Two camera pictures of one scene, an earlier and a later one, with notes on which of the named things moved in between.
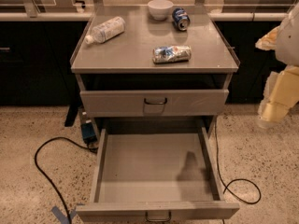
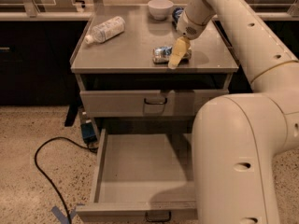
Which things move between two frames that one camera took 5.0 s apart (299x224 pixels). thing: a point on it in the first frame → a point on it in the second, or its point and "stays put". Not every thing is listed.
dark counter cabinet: (36, 50) stays put
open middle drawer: (156, 177) stays put
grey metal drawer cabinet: (155, 94) stays put
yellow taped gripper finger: (271, 111) → (182, 45)
